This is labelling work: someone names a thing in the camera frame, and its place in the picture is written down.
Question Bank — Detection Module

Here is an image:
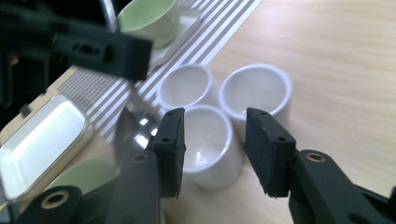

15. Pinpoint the white rectangular tray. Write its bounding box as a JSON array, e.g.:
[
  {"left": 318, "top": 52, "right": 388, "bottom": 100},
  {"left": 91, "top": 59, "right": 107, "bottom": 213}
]
[
  {"left": 148, "top": 7, "right": 203, "bottom": 68},
  {"left": 0, "top": 93, "right": 95, "bottom": 203}
]

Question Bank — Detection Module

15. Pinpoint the green bowl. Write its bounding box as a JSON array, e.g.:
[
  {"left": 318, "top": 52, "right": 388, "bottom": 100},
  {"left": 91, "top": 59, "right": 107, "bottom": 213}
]
[
  {"left": 43, "top": 157, "right": 121, "bottom": 200},
  {"left": 117, "top": 0, "right": 179, "bottom": 50}
]

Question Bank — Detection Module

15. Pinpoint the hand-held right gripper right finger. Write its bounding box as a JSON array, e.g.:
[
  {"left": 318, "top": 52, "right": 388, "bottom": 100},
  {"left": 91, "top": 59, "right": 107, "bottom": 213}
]
[{"left": 243, "top": 106, "right": 297, "bottom": 199}]

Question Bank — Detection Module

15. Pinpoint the white ribbed cup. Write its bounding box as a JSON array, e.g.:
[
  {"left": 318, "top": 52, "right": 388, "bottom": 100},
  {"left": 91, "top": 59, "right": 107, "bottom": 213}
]
[
  {"left": 156, "top": 63, "right": 215, "bottom": 114},
  {"left": 180, "top": 104, "right": 245, "bottom": 191},
  {"left": 219, "top": 63, "right": 293, "bottom": 133}
]

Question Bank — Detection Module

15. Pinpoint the steel spoon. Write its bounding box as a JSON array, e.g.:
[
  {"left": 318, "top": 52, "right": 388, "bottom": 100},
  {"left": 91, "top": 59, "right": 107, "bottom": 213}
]
[{"left": 113, "top": 81, "right": 163, "bottom": 171}]

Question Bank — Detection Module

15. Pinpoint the grey striped placemat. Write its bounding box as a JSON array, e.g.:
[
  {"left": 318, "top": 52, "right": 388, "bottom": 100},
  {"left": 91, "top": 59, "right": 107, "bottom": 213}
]
[{"left": 57, "top": 0, "right": 264, "bottom": 146}]

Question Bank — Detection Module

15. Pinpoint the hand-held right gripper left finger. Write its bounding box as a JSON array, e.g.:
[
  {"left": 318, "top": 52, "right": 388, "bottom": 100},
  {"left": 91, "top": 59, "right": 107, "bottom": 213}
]
[{"left": 146, "top": 106, "right": 188, "bottom": 200}]

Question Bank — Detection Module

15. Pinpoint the black tape strip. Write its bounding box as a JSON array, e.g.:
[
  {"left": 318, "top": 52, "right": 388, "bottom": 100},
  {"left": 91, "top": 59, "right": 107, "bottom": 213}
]
[{"left": 19, "top": 104, "right": 33, "bottom": 119}]

